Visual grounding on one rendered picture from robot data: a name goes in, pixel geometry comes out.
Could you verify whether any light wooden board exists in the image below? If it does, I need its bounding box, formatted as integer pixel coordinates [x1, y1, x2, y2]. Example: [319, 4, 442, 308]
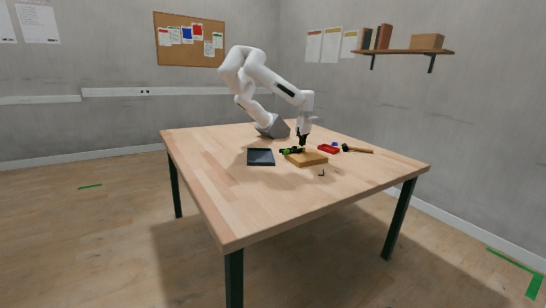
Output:
[284, 149, 329, 168]

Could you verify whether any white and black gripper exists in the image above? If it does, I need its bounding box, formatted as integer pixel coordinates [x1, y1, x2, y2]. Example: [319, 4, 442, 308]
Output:
[295, 115, 312, 146]

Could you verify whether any red open tray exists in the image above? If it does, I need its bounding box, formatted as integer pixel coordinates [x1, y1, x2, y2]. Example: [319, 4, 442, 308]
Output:
[317, 143, 340, 155]

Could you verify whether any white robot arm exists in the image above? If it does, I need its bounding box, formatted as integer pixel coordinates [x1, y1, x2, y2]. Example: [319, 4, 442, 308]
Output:
[218, 45, 322, 129]

